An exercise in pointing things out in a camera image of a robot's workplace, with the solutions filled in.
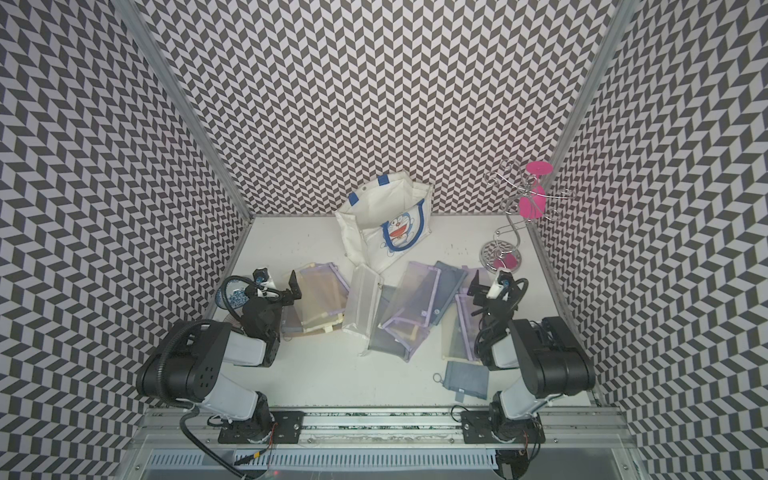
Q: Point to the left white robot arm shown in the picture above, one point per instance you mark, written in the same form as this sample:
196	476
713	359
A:
185	369

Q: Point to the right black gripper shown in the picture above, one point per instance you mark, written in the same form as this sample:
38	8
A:
478	291

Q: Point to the right purple mesh pouch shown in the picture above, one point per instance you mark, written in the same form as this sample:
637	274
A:
469	324

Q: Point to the clear white mesh pouch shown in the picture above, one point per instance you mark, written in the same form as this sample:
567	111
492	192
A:
362	302

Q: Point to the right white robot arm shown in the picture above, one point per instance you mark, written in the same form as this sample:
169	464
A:
550	360

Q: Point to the large purple trim mesh pouch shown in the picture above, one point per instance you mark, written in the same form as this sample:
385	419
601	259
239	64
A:
323	290

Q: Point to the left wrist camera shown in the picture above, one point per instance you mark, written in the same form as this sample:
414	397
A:
263	279

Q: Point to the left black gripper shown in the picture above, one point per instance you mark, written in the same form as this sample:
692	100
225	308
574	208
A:
285	296

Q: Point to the purple mesh pencil pouch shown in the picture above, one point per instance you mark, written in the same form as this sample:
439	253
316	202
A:
414	296

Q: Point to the small grey blue pouch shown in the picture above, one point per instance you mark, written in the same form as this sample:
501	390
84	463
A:
464	380

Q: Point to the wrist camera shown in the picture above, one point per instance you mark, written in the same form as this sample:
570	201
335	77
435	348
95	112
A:
501	284
263	279

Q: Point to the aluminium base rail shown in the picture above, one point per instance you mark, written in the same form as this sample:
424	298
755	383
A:
559	442

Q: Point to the chrome wire stand pink discs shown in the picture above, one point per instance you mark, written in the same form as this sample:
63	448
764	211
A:
529	203

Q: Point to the white canvas bag blue handles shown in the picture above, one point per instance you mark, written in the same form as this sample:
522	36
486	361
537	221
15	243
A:
383	219

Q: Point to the grey blue mesh pouch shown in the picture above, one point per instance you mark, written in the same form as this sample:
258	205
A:
450	281

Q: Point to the blue white ceramic bowl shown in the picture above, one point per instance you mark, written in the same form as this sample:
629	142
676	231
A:
237	298

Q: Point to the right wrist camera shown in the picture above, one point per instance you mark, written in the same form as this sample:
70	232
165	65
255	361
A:
501	284

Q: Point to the grey mesh flat pouch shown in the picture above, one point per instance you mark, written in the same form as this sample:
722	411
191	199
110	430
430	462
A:
401	339

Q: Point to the large yellow trim mesh pouch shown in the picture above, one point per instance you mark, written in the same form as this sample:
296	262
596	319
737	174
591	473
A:
324	323

